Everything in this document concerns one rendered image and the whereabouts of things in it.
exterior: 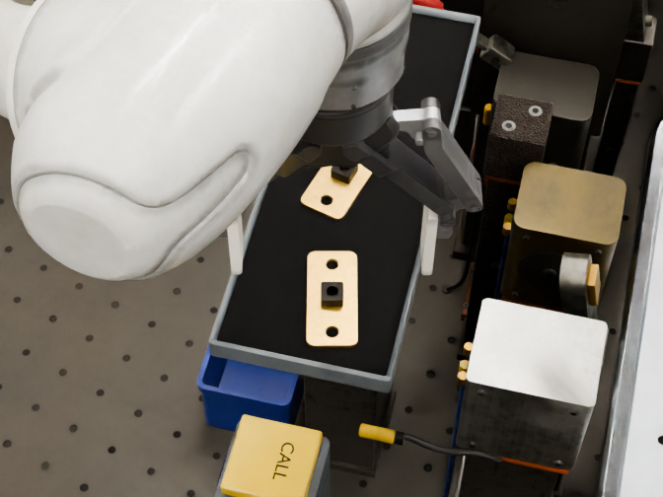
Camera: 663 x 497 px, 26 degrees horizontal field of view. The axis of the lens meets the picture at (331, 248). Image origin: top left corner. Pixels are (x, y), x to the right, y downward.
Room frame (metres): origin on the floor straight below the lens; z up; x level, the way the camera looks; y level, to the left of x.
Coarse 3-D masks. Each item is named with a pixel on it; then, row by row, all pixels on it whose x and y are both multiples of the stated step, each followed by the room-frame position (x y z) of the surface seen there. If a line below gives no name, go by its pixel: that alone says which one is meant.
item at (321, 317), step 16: (320, 256) 0.61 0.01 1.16; (336, 256) 0.61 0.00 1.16; (352, 256) 0.61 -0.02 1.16; (320, 272) 0.59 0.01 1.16; (336, 272) 0.59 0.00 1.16; (352, 272) 0.59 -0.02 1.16; (320, 288) 0.58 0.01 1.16; (336, 288) 0.57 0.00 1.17; (352, 288) 0.58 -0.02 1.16; (320, 304) 0.56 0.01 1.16; (336, 304) 0.56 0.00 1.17; (352, 304) 0.56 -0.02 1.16; (320, 320) 0.55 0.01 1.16; (336, 320) 0.55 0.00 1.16; (352, 320) 0.55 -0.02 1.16; (320, 336) 0.54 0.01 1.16; (336, 336) 0.54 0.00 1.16; (352, 336) 0.54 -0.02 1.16
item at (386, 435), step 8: (368, 424) 0.54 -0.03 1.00; (360, 432) 0.54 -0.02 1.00; (368, 432) 0.54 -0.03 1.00; (376, 432) 0.54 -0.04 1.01; (384, 432) 0.54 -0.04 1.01; (392, 432) 0.54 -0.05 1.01; (400, 432) 0.54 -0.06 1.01; (376, 440) 0.53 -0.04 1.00; (384, 440) 0.53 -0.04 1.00; (392, 440) 0.53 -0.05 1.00; (400, 440) 0.53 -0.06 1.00; (408, 440) 0.53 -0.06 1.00; (416, 440) 0.53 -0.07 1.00; (424, 448) 0.52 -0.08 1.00; (432, 448) 0.52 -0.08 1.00; (440, 448) 0.52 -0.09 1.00; (448, 448) 0.52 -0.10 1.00; (480, 456) 0.52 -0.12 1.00; (488, 456) 0.52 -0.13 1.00; (496, 456) 0.52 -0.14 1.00
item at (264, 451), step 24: (240, 432) 0.46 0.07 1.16; (264, 432) 0.46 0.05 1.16; (288, 432) 0.46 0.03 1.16; (312, 432) 0.46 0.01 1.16; (240, 456) 0.44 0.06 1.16; (264, 456) 0.44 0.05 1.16; (288, 456) 0.44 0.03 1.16; (312, 456) 0.44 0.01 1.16; (240, 480) 0.42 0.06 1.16; (264, 480) 0.42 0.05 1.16; (288, 480) 0.42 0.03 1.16
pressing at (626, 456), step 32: (640, 224) 0.75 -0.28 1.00; (640, 256) 0.71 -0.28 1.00; (640, 288) 0.68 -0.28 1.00; (640, 320) 0.65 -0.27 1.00; (640, 352) 0.62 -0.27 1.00; (640, 384) 0.58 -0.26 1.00; (608, 416) 0.55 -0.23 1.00; (640, 416) 0.55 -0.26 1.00; (608, 448) 0.52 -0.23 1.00; (640, 448) 0.52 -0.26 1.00; (608, 480) 0.49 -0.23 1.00; (640, 480) 0.49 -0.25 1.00
